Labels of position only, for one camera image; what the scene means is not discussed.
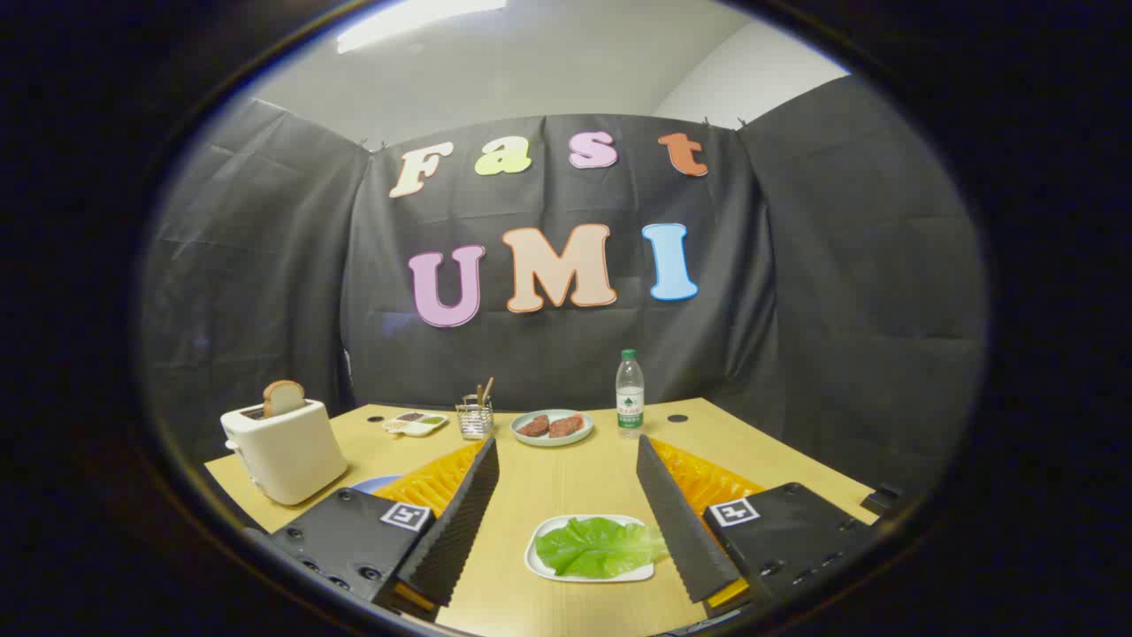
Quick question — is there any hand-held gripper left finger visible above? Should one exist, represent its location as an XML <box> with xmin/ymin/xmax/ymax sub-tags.
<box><xmin>265</xmin><ymin>436</ymin><xmax>501</xmax><ymax>620</ymax></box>

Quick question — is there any white toaster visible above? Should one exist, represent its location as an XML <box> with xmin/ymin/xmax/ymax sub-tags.
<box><xmin>220</xmin><ymin>398</ymin><xmax>349</xmax><ymax>506</ymax></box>

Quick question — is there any toasted bread slice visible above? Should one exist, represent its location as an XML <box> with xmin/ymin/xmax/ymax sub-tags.
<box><xmin>263</xmin><ymin>380</ymin><xmax>306</xmax><ymax>418</ymax></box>

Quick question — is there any white square plate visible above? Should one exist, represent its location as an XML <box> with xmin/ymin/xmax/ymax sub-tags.
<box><xmin>524</xmin><ymin>514</ymin><xmax>657</xmax><ymax>583</ymax></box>

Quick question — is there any white divided seasoning dish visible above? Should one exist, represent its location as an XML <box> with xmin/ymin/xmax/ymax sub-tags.
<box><xmin>382</xmin><ymin>411</ymin><xmax>449</xmax><ymax>438</ymax></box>

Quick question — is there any green lettuce leaf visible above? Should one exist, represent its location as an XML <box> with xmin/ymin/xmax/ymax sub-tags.
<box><xmin>535</xmin><ymin>518</ymin><xmax>669</xmax><ymax>580</ymax></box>

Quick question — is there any metal mesh utensil holder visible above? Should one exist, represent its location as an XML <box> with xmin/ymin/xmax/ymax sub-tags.
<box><xmin>456</xmin><ymin>398</ymin><xmax>494</xmax><ymax>441</ymax></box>

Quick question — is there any clear plastic water bottle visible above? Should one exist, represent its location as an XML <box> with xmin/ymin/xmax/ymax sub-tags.
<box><xmin>616</xmin><ymin>349</ymin><xmax>646</xmax><ymax>439</ymax></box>

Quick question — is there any black backdrop cloth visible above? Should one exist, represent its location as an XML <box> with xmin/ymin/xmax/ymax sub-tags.
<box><xmin>141</xmin><ymin>75</ymin><xmax>987</xmax><ymax>496</ymax></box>

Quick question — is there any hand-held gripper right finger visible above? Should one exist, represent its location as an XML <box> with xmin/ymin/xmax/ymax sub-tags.
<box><xmin>635</xmin><ymin>434</ymin><xmax>885</xmax><ymax>620</ymax></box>

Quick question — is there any pale green round plate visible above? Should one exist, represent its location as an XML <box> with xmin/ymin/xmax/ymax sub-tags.
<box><xmin>510</xmin><ymin>409</ymin><xmax>595</xmax><ymax>447</ymax></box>

